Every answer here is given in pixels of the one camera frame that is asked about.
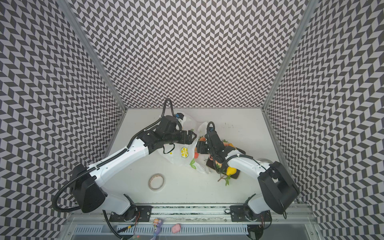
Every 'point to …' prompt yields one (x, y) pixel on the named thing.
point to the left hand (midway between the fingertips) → (190, 135)
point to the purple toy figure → (157, 223)
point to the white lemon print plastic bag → (186, 154)
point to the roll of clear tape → (156, 182)
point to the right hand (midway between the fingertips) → (201, 149)
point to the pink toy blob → (176, 228)
